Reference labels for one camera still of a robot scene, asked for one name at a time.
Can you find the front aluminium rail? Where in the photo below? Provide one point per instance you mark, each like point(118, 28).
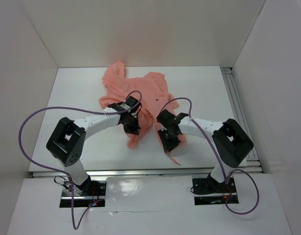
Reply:
point(149, 172)

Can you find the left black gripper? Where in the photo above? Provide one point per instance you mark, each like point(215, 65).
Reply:
point(134, 129)

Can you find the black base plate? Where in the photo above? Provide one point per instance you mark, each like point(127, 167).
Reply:
point(94, 196)
point(209, 192)

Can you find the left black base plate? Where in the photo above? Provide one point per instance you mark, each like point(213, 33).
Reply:
point(94, 196)

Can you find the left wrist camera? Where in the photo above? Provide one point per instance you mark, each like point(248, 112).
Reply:
point(132, 102)

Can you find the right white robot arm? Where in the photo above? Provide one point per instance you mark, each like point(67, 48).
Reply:
point(228, 140)

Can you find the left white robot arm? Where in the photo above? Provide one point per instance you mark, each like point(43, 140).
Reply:
point(67, 140)

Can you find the pink zip-up jacket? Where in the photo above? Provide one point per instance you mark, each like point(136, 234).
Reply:
point(154, 93)

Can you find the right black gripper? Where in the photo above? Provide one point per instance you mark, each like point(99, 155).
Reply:
point(167, 145)

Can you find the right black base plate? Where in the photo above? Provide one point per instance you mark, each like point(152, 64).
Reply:
point(209, 192)

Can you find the right side aluminium rails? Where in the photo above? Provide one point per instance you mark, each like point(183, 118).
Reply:
point(253, 161)

